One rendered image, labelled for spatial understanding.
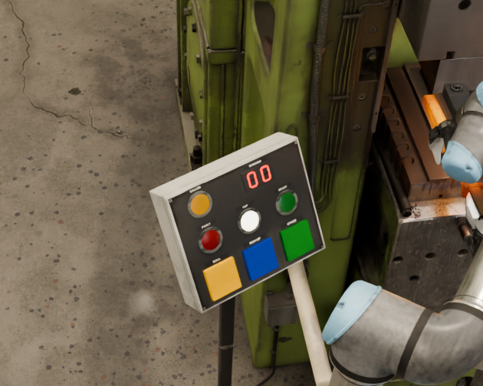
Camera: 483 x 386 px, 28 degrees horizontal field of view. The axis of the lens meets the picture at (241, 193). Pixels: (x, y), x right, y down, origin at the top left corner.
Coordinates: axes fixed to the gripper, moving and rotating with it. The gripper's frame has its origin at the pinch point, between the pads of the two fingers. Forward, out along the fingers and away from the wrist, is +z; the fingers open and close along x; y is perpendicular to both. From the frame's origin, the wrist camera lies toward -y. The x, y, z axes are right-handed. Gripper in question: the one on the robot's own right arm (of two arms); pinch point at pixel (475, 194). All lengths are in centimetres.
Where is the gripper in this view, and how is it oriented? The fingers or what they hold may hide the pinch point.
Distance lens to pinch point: 231.7
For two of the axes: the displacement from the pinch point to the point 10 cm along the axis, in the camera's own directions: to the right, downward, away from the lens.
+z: -1.6, -7.2, 6.8
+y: -0.2, 6.9, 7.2
